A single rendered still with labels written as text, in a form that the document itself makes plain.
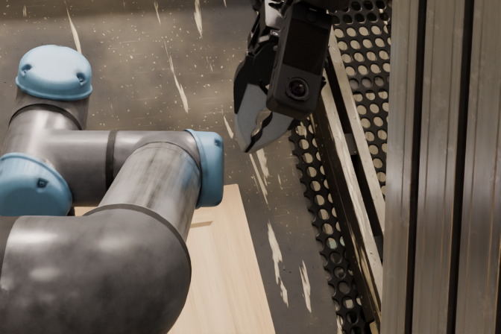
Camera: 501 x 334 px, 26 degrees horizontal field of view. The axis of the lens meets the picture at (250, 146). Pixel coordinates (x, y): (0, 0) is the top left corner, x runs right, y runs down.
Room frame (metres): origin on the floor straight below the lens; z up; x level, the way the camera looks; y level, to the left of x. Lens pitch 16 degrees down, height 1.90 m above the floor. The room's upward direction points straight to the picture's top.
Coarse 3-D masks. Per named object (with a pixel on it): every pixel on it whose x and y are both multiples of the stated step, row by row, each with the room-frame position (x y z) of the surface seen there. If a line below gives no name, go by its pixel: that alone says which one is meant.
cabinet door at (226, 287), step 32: (224, 192) 1.69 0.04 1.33; (192, 224) 1.64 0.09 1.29; (224, 224) 1.65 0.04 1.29; (192, 256) 1.61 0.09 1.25; (224, 256) 1.62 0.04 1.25; (192, 288) 1.57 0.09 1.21; (224, 288) 1.59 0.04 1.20; (256, 288) 1.60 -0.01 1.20; (192, 320) 1.54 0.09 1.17; (224, 320) 1.56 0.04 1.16; (256, 320) 1.57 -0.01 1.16
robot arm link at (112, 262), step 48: (144, 144) 0.97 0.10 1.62; (192, 144) 0.99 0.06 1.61; (144, 192) 0.78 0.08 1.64; (192, 192) 0.88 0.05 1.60; (48, 240) 0.61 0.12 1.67; (96, 240) 0.62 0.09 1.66; (144, 240) 0.65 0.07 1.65; (0, 288) 0.58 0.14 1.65; (48, 288) 0.58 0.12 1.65; (96, 288) 0.59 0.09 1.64; (144, 288) 0.62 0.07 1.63
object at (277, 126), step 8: (272, 112) 1.10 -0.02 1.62; (264, 120) 1.12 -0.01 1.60; (272, 120) 1.11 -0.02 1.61; (280, 120) 1.11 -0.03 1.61; (288, 120) 1.11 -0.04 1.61; (264, 128) 1.11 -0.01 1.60; (272, 128) 1.11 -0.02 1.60; (280, 128) 1.11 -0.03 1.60; (256, 136) 1.12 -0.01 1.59; (264, 136) 1.11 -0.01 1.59; (272, 136) 1.11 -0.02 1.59; (280, 136) 1.12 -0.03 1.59; (256, 144) 1.12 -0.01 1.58; (264, 144) 1.12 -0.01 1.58; (248, 152) 1.13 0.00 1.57
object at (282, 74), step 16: (288, 16) 1.06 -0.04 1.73; (304, 16) 1.06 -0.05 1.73; (320, 16) 1.07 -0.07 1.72; (288, 32) 1.05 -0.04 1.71; (304, 32) 1.05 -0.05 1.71; (320, 32) 1.06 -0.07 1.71; (288, 48) 1.04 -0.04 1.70; (304, 48) 1.04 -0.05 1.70; (320, 48) 1.05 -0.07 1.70; (288, 64) 1.03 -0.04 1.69; (304, 64) 1.03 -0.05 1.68; (320, 64) 1.04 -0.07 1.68; (272, 80) 1.03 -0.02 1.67; (288, 80) 1.01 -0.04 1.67; (304, 80) 1.02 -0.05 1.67; (320, 80) 1.03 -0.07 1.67; (272, 96) 1.01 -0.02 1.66; (288, 96) 1.00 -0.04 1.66; (304, 96) 1.01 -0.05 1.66; (288, 112) 1.01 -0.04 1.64; (304, 112) 1.00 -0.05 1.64
